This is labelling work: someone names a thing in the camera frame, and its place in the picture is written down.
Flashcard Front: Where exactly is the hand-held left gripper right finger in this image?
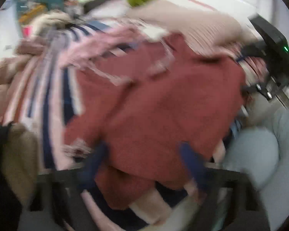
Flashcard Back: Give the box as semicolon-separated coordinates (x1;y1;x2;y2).
179;142;271;231

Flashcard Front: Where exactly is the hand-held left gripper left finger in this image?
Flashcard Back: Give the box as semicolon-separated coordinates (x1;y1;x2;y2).
26;143;109;231

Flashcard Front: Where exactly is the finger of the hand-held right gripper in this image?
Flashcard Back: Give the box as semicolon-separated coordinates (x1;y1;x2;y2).
236;41;268;62
241;81;276;102

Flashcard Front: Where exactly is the red long-sleeved top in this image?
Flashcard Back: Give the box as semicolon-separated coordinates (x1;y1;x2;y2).
63;32;248;210

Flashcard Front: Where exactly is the white bed headboard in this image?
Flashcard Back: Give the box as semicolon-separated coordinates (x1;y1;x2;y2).
154;0;280;23

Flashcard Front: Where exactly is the pink ribbed pillow cloth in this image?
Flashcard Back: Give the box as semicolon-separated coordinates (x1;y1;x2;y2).
128;0;254;59

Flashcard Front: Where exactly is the light grey-blue garment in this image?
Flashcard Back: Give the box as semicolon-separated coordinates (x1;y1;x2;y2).
222;108;289;231

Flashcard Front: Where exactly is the tan cloth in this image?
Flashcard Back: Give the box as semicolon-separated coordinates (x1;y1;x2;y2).
2;123;39;205

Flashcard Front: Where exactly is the striped plush blanket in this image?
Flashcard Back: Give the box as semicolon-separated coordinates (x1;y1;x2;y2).
0;19;232;231

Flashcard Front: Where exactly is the pink quilt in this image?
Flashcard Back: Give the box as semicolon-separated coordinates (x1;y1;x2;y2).
0;41;44;124

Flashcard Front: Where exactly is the bright pink box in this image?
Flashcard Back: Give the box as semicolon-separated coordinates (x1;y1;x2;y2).
22;26;33;39

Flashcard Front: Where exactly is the cream bedding pile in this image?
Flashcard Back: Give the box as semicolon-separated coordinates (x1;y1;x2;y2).
32;12;73;37

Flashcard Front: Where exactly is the yellow shelf unit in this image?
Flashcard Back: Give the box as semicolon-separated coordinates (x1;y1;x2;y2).
19;4;47;24

